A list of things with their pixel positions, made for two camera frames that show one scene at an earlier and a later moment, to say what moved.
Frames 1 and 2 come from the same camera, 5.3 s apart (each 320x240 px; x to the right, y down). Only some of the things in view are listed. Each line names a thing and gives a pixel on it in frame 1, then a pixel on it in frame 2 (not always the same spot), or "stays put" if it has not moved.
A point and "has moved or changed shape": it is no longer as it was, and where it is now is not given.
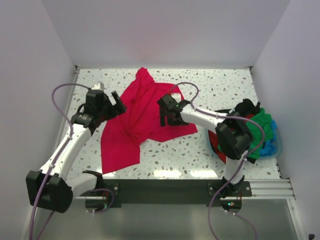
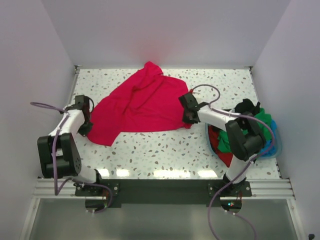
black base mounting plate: [209, 191] stays put
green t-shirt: [264, 120] stays put
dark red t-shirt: [213, 138] stays put
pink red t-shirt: [122, 135] has moved or changed shape
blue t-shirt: [270, 147] stays put
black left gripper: [116, 109] -> [84, 131]
